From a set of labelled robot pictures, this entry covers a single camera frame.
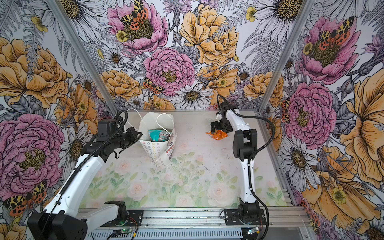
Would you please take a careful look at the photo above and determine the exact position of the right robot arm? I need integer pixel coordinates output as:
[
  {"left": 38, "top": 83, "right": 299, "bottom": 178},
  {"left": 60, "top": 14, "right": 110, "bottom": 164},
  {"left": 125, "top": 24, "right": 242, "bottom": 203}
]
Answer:
[{"left": 211, "top": 110, "right": 263, "bottom": 225}]

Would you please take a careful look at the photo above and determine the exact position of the orange snack packet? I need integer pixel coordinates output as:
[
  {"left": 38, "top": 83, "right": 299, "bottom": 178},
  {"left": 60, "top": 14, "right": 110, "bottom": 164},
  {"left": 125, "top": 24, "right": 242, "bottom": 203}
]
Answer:
[{"left": 206, "top": 130, "right": 228, "bottom": 141}]

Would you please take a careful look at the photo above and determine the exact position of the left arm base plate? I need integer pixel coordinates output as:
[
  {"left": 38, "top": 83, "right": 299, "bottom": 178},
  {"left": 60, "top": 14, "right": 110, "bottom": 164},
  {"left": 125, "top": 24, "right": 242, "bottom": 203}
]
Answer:
[{"left": 103, "top": 210, "right": 144, "bottom": 227}]

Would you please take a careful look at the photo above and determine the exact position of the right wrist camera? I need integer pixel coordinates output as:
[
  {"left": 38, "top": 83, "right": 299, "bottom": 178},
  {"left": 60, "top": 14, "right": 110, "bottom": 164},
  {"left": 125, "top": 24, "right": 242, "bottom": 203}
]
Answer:
[{"left": 216, "top": 102, "right": 238, "bottom": 119}]

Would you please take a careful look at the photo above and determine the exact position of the white patterned paper bag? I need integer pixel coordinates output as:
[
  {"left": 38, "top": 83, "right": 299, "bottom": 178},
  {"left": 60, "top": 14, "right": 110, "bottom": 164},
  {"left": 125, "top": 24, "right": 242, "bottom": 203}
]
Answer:
[{"left": 128, "top": 109, "right": 177, "bottom": 166}]

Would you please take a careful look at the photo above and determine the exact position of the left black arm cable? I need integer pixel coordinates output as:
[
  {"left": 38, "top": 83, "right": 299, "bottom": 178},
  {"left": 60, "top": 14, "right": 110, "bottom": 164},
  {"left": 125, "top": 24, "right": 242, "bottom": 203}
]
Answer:
[{"left": 35, "top": 109, "right": 130, "bottom": 240}]

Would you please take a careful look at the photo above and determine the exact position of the right aluminium corner post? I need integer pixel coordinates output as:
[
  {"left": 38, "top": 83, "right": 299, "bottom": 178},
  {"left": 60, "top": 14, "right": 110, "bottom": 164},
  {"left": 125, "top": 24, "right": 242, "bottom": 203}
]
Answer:
[{"left": 259, "top": 0, "right": 315, "bottom": 115}]

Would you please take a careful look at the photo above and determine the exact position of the teal snack packet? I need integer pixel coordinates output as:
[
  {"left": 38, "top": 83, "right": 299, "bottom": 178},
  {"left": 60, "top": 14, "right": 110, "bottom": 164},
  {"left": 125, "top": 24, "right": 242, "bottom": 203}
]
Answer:
[{"left": 148, "top": 129, "right": 171, "bottom": 142}]

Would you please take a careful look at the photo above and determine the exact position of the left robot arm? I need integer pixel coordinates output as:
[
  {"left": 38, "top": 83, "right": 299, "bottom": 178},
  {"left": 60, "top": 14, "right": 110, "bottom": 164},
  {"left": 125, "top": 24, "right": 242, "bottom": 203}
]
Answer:
[{"left": 27, "top": 128, "right": 143, "bottom": 240}]

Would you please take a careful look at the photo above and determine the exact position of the white vented cable duct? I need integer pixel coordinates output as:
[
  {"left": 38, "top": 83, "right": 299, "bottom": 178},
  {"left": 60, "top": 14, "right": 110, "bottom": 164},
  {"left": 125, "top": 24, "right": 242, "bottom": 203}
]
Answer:
[{"left": 85, "top": 228, "right": 243, "bottom": 240}]

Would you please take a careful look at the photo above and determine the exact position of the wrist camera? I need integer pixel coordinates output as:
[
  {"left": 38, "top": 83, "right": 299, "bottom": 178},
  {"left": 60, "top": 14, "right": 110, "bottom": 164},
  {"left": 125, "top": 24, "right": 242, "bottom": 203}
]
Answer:
[
  {"left": 96, "top": 119, "right": 124, "bottom": 142},
  {"left": 216, "top": 102, "right": 238, "bottom": 119}
]

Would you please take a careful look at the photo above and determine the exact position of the right black corrugated cable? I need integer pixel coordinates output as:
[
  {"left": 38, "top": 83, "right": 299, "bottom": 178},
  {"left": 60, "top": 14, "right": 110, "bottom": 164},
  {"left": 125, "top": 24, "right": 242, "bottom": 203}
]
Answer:
[{"left": 216, "top": 94, "right": 276, "bottom": 240}]

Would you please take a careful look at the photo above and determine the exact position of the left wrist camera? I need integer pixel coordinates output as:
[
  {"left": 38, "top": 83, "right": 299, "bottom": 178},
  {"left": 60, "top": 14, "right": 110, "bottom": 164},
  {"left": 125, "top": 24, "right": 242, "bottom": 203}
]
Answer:
[{"left": 96, "top": 119, "right": 124, "bottom": 142}]

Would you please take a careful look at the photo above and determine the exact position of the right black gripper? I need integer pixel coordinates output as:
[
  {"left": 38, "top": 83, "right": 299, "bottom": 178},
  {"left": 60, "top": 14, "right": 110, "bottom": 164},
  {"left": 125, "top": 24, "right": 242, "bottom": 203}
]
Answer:
[{"left": 211, "top": 116, "right": 233, "bottom": 134}]

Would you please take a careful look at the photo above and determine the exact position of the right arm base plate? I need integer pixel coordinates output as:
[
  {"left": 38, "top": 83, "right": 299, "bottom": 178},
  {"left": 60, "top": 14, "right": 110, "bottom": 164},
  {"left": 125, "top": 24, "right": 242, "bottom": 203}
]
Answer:
[{"left": 220, "top": 209, "right": 267, "bottom": 226}]

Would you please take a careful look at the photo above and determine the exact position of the aluminium front rail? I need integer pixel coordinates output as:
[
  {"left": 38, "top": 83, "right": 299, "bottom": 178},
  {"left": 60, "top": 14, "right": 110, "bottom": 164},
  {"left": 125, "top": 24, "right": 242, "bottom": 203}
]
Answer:
[{"left": 55, "top": 206, "right": 313, "bottom": 230}]

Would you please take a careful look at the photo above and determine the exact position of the aluminium corner post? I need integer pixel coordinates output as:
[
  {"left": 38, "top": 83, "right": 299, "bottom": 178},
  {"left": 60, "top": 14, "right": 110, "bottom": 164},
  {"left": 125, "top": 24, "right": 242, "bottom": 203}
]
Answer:
[
  {"left": 259, "top": 0, "right": 315, "bottom": 115},
  {"left": 47, "top": 1, "right": 118, "bottom": 115}
]

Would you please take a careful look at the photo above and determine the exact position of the left aluminium corner post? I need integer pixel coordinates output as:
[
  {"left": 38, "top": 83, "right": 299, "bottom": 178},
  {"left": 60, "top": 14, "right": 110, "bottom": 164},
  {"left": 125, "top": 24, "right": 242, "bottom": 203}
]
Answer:
[{"left": 47, "top": 1, "right": 118, "bottom": 115}]

